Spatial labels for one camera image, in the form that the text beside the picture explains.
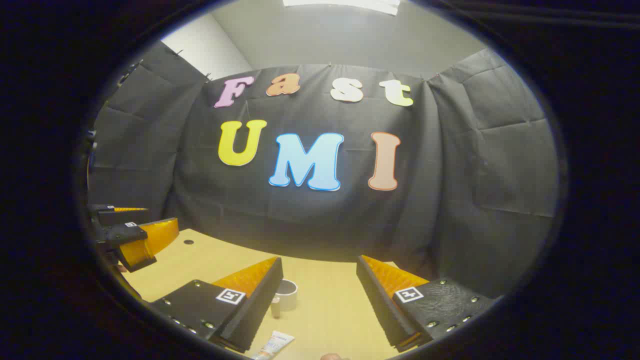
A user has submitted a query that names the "black backdrop cloth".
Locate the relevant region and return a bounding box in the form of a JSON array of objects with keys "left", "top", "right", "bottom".
[{"left": 87, "top": 41, "right": 560, "bottom": 301}]

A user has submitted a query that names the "ceiling light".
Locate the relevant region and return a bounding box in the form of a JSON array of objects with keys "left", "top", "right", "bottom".
[{"left": 282, "top": 0, "right": 401, "bottom": 15}]

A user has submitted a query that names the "white toothpaste tube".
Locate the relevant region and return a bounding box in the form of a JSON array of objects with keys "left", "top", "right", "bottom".
[{"left": 250, "top": 330, "right": 296, "bottom": 360}]

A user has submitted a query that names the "white cup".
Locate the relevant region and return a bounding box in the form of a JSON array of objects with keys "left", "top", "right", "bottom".
[{"left": 270, "top": 279, "right": 299, "bottom": 319}]

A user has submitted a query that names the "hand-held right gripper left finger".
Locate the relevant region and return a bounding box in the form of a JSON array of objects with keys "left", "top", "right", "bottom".
[{"left": 150, "top": 256, "right": 284, "bottom": 354}]

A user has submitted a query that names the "wooden desktop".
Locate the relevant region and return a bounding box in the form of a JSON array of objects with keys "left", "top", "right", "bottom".
[{"left": 122, "top": 228, "right": 431, "bottom": 360}]

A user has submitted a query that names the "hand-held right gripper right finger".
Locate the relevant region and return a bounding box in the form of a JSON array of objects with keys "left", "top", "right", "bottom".
[{"left": 356, "top": 255, "right": 501, "bottom": 353}]

